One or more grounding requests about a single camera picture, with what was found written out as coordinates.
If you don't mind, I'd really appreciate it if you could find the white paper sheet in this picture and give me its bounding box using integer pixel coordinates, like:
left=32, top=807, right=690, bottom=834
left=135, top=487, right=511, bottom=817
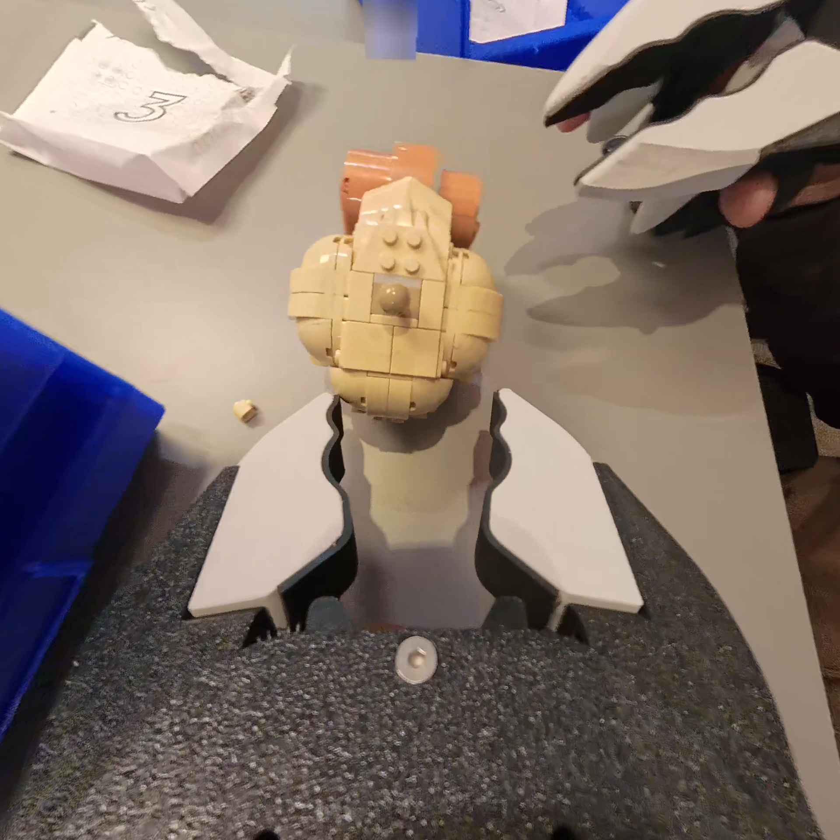
left=466, top=0, right=569, bottom=44

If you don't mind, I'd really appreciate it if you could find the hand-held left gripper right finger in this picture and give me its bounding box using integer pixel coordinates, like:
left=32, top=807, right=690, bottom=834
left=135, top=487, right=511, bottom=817
left=476, top=389, right=645, bottom=618

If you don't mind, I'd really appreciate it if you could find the small blue storage bin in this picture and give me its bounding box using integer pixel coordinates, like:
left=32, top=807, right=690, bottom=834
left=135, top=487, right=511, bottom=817
left=361, top=0, right=634, bottom=72

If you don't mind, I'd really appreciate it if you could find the grey desk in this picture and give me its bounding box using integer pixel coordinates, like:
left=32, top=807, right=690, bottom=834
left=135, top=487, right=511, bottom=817
left=0, top=0, right=840, bottom=840

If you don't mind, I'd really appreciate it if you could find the torn white paper bag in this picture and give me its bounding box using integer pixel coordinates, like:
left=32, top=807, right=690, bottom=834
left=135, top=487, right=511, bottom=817
left=0, top=0, right=294, bottom=204

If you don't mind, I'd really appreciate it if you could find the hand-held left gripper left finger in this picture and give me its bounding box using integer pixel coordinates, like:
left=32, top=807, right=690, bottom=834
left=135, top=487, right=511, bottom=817
left=188, top=392, right=358, bottom=620

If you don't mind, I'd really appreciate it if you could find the tan brown brick toy figure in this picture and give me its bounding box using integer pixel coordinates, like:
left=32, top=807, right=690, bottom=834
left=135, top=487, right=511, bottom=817
left=288, top=142, right=505, bottom=421

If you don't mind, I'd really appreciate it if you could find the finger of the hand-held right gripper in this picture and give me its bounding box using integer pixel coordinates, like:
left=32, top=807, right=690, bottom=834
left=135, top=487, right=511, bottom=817
left=545, top=0, right=788, bottom=143
left=578, top=40, right=840, bottom=235

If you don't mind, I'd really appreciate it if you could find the person's right hand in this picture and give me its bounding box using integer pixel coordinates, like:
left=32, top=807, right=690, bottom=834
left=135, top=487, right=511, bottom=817
left=720, top=166, right=791, bottom=231

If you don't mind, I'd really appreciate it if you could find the person's right forearm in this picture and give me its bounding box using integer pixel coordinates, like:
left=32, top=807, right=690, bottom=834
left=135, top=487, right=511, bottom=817
left=735, top=197, right=840, bottom=427

